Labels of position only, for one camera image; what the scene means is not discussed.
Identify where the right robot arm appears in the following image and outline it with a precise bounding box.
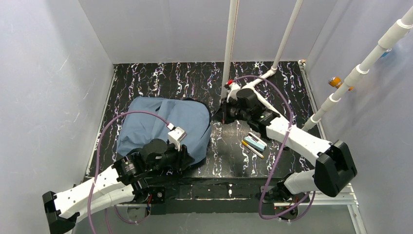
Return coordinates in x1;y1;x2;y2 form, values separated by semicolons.
216;88;357;199

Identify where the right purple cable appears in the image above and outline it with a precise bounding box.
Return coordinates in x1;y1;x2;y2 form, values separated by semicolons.
227;75;316;223

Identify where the white pvc pipe frame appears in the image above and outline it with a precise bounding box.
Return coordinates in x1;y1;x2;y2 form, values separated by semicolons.
219;0;413;133

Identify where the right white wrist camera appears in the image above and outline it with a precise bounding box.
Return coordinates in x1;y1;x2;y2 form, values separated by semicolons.
225;80;241;103

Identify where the purple cable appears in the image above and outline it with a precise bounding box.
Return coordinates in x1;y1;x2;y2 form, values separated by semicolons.
227;75;316;223
87;111;175;234

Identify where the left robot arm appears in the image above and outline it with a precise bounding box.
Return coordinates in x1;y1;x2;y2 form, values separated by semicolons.
42;139;195;234

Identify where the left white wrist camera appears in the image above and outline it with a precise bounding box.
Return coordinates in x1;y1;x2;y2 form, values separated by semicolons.
167;123;187;151

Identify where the orange knob on wall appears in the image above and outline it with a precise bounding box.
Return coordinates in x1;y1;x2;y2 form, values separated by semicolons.
328;77;342;89

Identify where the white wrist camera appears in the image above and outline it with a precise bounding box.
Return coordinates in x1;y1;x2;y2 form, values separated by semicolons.
167;123;187;151
225;80;241;103

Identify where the blue white eraser case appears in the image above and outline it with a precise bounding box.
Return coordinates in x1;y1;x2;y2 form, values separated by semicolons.
244;132;267;152

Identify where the aluminium rail base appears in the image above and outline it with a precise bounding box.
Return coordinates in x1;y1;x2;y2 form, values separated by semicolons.
61;175;367;234

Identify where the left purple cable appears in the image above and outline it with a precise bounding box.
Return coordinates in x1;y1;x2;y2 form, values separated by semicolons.
87;111;175;234

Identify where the blue student backpack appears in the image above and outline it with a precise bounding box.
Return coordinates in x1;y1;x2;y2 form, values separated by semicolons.
116;96;213;167

